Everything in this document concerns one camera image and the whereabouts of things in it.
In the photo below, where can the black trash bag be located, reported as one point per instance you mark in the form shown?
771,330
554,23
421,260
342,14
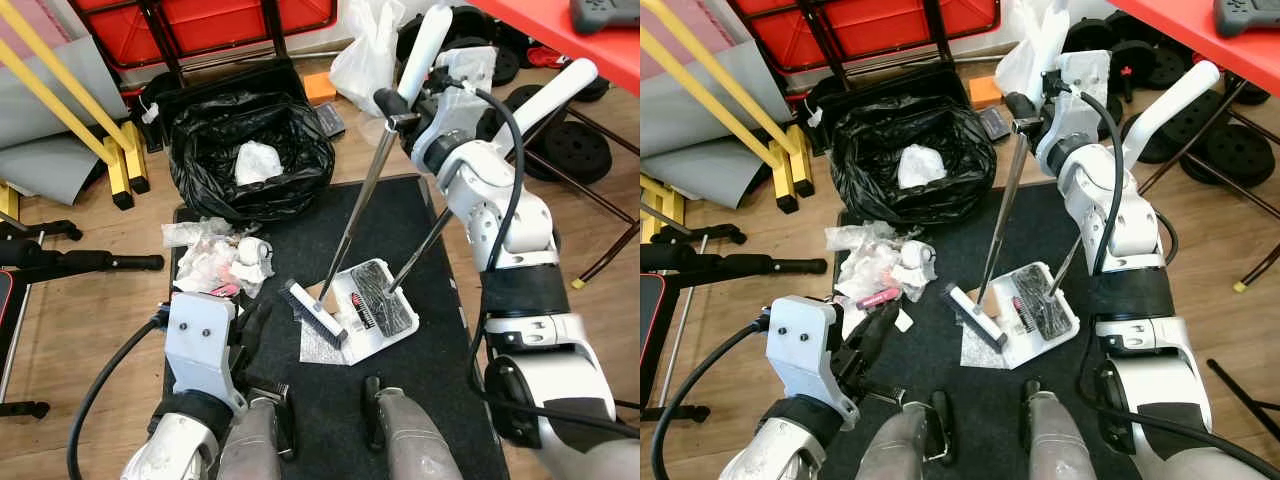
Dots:
865,155
200,150

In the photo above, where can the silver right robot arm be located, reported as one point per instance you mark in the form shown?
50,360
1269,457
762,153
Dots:
490,200
1110,210

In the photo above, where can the clear flat plastic sheet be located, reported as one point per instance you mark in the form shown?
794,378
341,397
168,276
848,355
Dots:
318,348
978,352

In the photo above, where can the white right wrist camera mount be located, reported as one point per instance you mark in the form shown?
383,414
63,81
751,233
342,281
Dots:
465,75
1085,80

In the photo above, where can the white crumpled paper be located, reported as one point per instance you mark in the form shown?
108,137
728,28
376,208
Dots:
258,165
920,168

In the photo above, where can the grey folded exercise mat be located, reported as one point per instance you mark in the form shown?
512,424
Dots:
50,150
700,160

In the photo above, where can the small black device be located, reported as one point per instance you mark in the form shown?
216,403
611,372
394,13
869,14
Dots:
332,122
994,123

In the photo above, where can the short black red-trimmed bench seat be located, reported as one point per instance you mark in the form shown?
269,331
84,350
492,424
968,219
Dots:
650,330
5,310

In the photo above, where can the black weight plate stack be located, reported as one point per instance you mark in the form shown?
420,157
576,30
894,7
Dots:
1135,60
590,92
507,62
1200,115

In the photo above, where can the black weight bench frame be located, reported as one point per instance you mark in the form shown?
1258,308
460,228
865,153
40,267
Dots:
760,267
100,263

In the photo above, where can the red table top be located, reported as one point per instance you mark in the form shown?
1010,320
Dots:
605,50
1245,55

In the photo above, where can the yellow steel exercise frame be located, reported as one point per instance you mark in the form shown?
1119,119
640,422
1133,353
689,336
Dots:
790,175
127,168

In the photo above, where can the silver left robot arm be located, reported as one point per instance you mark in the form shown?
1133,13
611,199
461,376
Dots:
770,460
170,455

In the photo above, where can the pink red snack wrapper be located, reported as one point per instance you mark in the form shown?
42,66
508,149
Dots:
878,298
222,291

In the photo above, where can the small orange box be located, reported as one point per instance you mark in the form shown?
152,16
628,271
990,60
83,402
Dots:
320,88
985,92

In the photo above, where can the red folded table black frame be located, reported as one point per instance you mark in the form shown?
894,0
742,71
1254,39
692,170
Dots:
880,20
220,15

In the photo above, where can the grey robot leg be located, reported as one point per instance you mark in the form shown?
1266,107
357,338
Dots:
900,450
420,445
250,445
1060,450

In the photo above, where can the grey left robot leg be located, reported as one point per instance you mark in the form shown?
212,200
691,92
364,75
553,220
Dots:
900,450
250,445

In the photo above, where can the white paper roll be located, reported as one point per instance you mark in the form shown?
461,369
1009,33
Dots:
255,258
915,262

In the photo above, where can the light grey left wrist camera mount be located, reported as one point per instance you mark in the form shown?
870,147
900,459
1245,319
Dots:
805,350
200,345

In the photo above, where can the pink foam mat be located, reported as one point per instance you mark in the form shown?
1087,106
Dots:
30,12

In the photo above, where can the black floor mat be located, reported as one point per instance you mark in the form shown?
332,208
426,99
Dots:
330,430
990,430

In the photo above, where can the white plastic bag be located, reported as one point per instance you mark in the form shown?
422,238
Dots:
1015,55
365,60

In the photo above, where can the black game controller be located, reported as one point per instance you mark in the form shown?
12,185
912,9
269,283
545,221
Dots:
605,15
1250,18

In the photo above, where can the white paper strip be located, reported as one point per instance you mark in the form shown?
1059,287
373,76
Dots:
904,320

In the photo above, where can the white crumpled tissue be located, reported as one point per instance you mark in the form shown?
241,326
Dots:
880,270
222,268

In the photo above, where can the grey right robot leg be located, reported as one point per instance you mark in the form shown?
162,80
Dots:
1060,450
420,445

